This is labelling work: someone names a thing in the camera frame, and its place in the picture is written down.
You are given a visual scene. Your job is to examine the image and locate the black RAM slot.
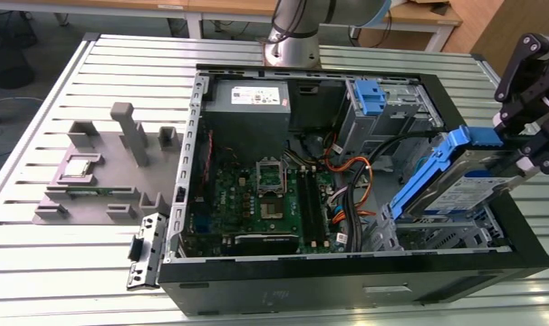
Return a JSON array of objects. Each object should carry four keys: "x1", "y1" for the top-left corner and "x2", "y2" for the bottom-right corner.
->
[
  {"x1": 298, "y1": 168, "x2": 315, "y2": 247},
  {"x1": 309, "y1": 168, "x2": 326, "y2": 247}
]

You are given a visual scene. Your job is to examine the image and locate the black graphics card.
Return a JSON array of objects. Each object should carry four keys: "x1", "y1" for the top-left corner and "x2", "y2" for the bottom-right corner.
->
[{"x1": 219, "y1": 232, "x2": 301, "y2": 257}]

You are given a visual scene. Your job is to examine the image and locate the white floor cable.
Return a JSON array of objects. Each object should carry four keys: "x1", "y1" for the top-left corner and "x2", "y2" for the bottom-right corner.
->
[{"x1": 0, "y1": 96, "x2": 43, "y2": 128}]

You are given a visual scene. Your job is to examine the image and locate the grey power supply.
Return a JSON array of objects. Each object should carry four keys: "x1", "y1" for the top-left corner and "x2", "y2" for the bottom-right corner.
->
[{"x1": 201, "y1": 79, "x2": 293, "y2": 164}]

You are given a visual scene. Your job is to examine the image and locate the silver CPU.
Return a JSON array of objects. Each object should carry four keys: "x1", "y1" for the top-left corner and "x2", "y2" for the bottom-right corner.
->
[{"x1": 63, "y1": 159, "x2": 91, "y2": 176}]

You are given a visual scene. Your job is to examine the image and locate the blue drive latch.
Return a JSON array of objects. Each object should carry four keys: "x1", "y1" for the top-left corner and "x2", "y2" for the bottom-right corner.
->
[{"x1": 353, "y1": 78, "x2": 387, "y2": 116}]

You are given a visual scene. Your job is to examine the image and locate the wooden cabinet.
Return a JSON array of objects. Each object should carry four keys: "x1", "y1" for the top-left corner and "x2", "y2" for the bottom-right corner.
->
[{"x1": 471, "y1": 0, "x2": 549, "y2": 98}]

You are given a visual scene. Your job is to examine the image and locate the CPU socket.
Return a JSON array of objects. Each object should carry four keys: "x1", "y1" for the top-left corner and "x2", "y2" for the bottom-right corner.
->
[{"x1": 258, "y1": 198, "x2": 290, "y2": 222}]

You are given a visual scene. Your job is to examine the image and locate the green motherboard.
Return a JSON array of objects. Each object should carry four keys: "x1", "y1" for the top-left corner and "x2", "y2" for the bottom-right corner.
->
[{"x1": 185, "y1": 159, "x2": 350, "y2": 254}]

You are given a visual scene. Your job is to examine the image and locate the metal socket cover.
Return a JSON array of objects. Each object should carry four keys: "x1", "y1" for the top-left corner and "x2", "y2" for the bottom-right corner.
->
[{"x1": 254, "y1": 158, "x2": 287, "y2": 197}]

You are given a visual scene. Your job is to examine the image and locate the metal optical drive cage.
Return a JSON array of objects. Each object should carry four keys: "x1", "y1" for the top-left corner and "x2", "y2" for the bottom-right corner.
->
[{"x1": 339, "y1": 76, "x2": 441, "y2": 160}]

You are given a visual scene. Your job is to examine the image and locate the green RAM stick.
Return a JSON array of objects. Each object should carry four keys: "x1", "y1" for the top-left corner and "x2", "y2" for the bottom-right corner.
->
[{"x1": 66, "y1": 188, "x2": 115, "y2": 198}]

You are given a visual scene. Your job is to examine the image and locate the wooden desk white legs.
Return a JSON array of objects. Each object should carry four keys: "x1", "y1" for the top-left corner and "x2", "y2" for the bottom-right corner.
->
[{"x1": 378, "y1": 0, "x2": 463, "y2": 52}]

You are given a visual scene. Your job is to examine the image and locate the thick black cable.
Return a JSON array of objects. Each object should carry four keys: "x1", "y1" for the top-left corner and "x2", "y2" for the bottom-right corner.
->
[{"x1": 346, "y1": 128, "x2": 442, "y2": 253}]

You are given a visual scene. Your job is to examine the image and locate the orange wire bundle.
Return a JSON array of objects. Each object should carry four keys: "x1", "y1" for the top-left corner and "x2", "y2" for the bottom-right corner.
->
[{"x1": 323, "y1": 144, "x2": 375, "y2": 218}]

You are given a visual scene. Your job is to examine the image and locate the blue data wire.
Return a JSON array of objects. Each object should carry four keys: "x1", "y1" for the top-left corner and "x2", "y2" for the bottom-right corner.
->
[{"x1": 411, "y1": 149, "x2": 431, "y2": 177}]

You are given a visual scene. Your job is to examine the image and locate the hard disk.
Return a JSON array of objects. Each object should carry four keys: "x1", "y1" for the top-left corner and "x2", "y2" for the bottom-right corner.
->
[{"x1": 389, "y1": 124, "x2": 536, "y2": 223}]

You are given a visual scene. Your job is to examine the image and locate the black PC case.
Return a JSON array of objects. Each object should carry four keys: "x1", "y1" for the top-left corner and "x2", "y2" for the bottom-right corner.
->
[{"x1": 158, "y1": 62, "x2": 549, "y2": 316}]

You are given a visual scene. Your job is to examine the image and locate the grey metal slot bracket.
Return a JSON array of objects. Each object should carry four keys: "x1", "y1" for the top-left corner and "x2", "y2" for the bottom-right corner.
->
[{"x1": 126, "y1": 212, "x2": 169, "y2": 291}]

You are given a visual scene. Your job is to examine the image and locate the red twisted wire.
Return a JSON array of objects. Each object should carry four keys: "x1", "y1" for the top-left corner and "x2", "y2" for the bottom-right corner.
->
[{"x1": 197, "y1": 130, "x2": 214, "y2": 203}]

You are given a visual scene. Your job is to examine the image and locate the black bin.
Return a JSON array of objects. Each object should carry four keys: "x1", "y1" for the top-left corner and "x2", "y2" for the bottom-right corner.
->
[{"x1": 0, "y1": 10, "x2": 38, "y2": 89}]

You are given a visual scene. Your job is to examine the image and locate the grey parts rack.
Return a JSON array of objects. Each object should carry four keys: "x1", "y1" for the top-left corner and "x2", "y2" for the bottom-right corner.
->
[{"x1": 31, "y1": 101, "x2": 187, "y2": 227}]

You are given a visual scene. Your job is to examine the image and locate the long wooden desk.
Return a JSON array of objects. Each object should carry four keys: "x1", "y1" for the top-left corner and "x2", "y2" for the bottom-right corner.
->
[{"x1": 10, "y1": 0, "x2": 275, "y2": 40}]

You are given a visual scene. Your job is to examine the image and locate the metal disk bay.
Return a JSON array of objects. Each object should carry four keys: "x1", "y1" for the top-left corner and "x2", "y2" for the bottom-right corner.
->
[{"x1": 366, "y1": 203, "x2": 502, "y2": 252}]

